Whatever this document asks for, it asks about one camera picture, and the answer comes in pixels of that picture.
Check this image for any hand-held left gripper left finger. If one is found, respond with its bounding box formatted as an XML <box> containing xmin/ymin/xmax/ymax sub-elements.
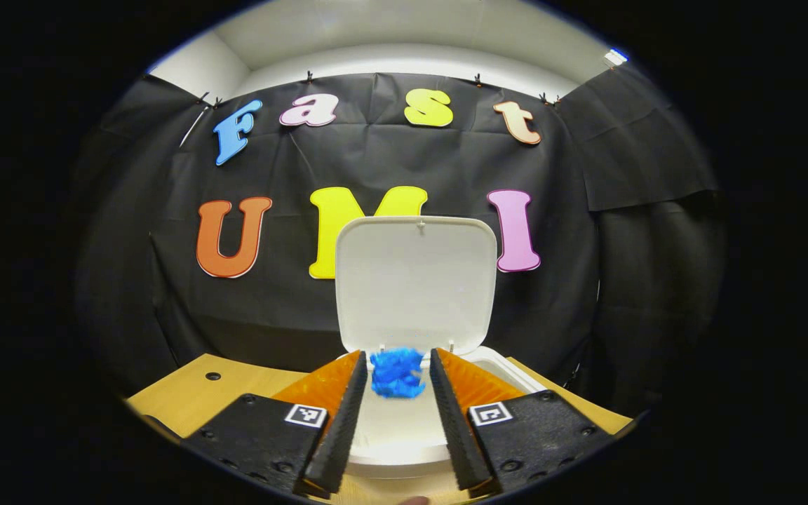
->
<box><xmin>180</xmin><ymin>349</ymin><xmax>369</xmax><ymax>500</ymax></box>

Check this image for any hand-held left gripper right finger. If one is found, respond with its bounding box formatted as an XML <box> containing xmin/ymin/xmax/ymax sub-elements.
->
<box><xmin>429</xmin><ymin>347</ymin><xmax>617</xmax><ymax>495</ymax></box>

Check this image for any blue paper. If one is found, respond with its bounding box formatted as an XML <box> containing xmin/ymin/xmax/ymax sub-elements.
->
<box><xmin>369</xmin><ymin>346</ymin><xmax>427</xmax><ymax>399</ymax></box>

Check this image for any white desktop garbage bin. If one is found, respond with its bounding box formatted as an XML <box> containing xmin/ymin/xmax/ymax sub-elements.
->
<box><xmin>334</xmin><ymin>215</ymin><xmax>548</xmax><ymax>480</ymax></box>

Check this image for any black backdrop cloth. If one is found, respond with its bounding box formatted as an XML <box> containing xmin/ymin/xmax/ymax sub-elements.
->
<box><xmin>74</xmin><ymin>62</ymin><xmax>727</xmax><ymax>418</ymax></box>

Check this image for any row of small backdrop clips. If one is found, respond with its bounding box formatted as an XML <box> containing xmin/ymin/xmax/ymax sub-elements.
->
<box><xmin>197</xmin><ymin>69</ymin><xmax>563</xmax><ymax>109</ymax></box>

